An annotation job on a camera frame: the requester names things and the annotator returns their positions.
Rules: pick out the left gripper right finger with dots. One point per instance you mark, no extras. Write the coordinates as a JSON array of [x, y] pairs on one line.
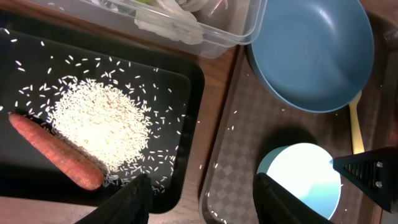
[[276, 205]]

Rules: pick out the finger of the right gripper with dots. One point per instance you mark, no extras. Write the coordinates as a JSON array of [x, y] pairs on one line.
[[374, 173]]

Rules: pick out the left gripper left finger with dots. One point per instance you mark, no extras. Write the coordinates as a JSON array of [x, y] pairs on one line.
[[130, 205]]

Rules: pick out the light blue rice bowl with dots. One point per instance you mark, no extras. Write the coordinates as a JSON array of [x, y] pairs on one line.
[[306, 171]]

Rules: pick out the orange carrot piece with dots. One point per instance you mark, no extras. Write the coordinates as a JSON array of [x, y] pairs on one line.
[[74, 165]]

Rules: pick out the dark blue plate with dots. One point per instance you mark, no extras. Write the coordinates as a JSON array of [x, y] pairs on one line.
[[315, 55]]

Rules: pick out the white tissue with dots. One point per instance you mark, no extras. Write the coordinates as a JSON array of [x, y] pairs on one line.
[[187, 22]]

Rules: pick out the yellow plastic spoon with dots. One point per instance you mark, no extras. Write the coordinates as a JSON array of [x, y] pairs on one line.
[[356, 137]]

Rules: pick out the white rice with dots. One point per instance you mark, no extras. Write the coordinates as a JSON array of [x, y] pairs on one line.
[[124, 116]]

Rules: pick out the brown serving tray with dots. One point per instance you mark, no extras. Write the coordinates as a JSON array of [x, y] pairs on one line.
[[255, 122]]

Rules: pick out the black tray bin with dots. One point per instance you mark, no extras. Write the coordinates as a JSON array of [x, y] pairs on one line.
[[25, 173]]

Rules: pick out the clear plastic bin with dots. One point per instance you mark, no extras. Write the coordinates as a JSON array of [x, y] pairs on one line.
[[244, 23]]

